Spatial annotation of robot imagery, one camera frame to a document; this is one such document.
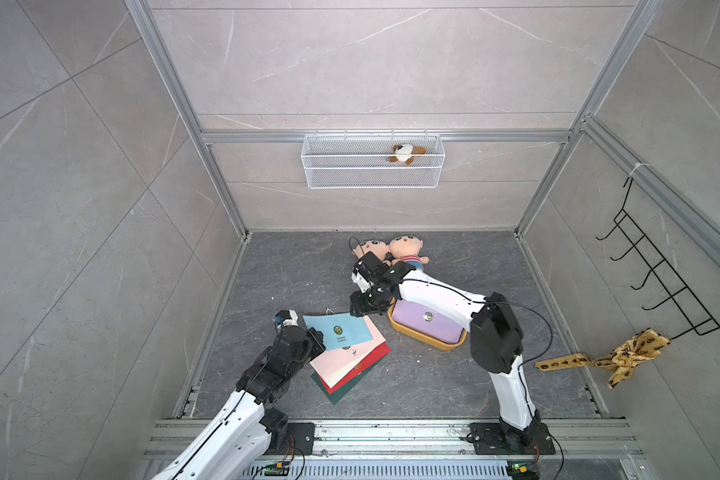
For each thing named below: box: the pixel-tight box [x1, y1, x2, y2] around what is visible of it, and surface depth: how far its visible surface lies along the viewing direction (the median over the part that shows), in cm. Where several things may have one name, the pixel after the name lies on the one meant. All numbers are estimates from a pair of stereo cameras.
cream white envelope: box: [318, 346, 384, 388], surface depth 85 cm
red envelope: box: [318, 342, 391, 395], surface depth 85 cm
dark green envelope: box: [311, 359, 383, 405], surface depth 83 cm
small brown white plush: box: [388, 144, 427, 166], surface depth 89 cm
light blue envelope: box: [302, 312, 375, 351], surface depth 88 cm
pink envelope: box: [309, 315, 387, 381], surface depth 88 cm
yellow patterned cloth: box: [535, 328, 671, 389], surface depth 70 cm
